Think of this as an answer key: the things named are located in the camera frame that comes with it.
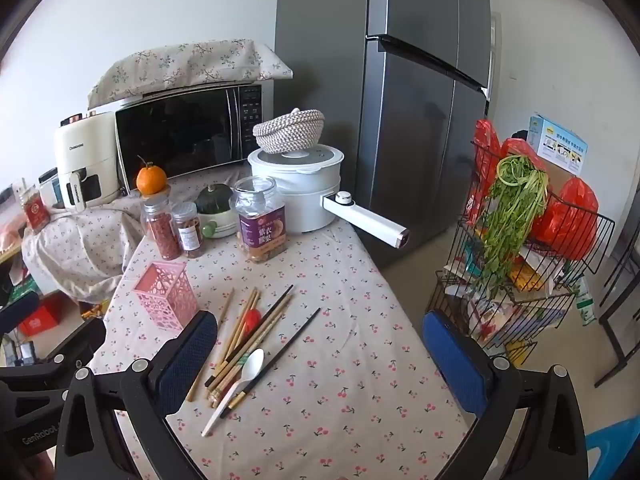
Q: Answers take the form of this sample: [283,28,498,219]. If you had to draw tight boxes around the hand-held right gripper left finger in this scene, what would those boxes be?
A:
[55,309,219,480]

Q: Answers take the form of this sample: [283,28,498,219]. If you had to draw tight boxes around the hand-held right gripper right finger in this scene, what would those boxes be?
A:
[421,309,592,480]

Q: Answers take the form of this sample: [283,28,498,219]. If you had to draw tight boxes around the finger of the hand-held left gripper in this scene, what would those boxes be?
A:
[0,291,41,334]
[0,317,108,413]

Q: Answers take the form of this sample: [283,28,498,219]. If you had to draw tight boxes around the wooden chopstick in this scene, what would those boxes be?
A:
[216,287,257,363]
[214,319,275,409]
[210,350,256,406]
[186,287,236,402]
[209,295,294,402]
[205,291,262,387]

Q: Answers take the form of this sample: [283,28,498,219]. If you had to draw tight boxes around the pink utensil holder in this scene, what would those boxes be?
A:
[133,261,193,333]

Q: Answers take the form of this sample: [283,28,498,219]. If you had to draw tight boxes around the white plastic spoon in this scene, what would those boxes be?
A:
[201,348,265,437]

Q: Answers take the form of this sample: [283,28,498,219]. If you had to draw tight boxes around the red plastic spoon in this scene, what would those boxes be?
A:
[234,308,264,347]

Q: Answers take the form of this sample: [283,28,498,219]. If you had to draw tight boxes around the black chopstick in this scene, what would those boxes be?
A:
[204,284,296,387]
[219,307,322,419]

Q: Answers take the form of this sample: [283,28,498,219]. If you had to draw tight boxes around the red gift box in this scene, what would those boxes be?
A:
[17,294,68,337]

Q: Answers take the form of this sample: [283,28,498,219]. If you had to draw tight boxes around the beige floral draped cloth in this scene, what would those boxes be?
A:
[22,195,151,306]

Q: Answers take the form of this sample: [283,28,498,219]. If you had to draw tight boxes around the jar with red label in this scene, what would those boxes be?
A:
[20,180,51,233]

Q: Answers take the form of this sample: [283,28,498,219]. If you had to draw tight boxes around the cherry print tablecloth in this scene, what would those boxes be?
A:
[87,160,481,480]

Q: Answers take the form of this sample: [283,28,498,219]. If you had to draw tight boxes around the spice jar with red contents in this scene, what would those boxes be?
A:
[141,192,182,261]

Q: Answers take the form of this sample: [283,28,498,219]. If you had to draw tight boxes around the small brown spice jar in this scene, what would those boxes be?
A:
[171,201,206,259]

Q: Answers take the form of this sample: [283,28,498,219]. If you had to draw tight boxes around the white green bowl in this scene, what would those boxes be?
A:
[197,207,238,238]

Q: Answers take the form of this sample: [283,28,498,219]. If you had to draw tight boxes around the green white packet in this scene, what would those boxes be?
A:
[575,280,598,326]

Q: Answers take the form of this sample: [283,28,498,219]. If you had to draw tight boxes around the nut jar with purple label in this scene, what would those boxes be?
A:
[234,176,288,263]

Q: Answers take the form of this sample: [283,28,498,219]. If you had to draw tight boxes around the black chair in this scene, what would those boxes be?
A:
[595,230,640,388]

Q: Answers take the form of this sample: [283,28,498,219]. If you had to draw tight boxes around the green leafy vegetables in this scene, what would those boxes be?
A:
[470,155,551,301]

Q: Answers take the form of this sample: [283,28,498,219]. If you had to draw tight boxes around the orange tangerine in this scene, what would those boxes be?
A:
[136,156,167,196]

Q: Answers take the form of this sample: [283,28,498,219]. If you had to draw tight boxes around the white air fryer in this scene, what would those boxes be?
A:
[54,110,123,211]

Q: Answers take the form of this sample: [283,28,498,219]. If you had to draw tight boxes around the red plastic bag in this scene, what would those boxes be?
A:
[500,137,548,172]
[530,176,600,261]
[472,119,503,192]

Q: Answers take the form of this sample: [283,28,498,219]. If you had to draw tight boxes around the blue plastic stool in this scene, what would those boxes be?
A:
[585,425,640,480]

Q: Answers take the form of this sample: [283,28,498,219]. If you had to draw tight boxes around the white electric cooking pot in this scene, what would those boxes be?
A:
[247,143,412,251]

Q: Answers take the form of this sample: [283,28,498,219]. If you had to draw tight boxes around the black microwave oven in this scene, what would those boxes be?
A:
[87,81,266,196]

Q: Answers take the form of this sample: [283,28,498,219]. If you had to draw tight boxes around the blue white cardboard box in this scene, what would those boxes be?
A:
[527,114,589,176]

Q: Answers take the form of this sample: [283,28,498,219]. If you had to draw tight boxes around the grey refrigerator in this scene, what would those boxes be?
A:
[274,0,493,271]

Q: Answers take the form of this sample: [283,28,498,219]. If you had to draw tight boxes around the floral microwave cover cloth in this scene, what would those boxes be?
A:
[87,37,294,111]

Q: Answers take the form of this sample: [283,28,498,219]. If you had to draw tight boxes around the black wire storage rack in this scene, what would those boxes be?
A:
[427,140,617,366]

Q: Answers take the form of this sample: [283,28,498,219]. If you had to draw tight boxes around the woven rope basket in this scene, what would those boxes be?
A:
[252,107,326,154]

